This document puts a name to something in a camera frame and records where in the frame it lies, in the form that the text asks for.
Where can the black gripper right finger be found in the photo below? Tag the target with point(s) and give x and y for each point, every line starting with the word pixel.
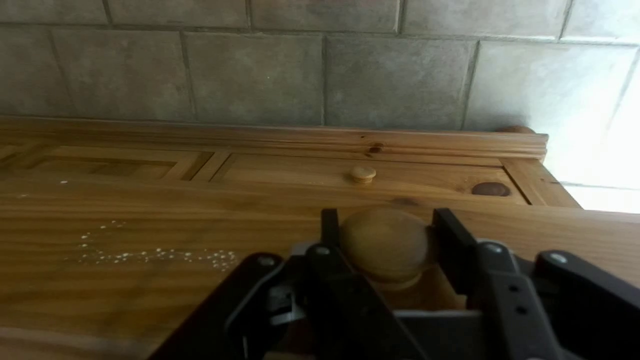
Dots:
pixel 532 312

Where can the wide pine drawer with knob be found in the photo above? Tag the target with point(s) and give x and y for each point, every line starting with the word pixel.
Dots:
pixel 301 174
pixel 132 301

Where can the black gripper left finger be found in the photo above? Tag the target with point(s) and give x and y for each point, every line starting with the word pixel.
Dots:
pixel 333 312

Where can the pine drawer panel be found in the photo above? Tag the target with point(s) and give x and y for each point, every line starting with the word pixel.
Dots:
pixel 101 166

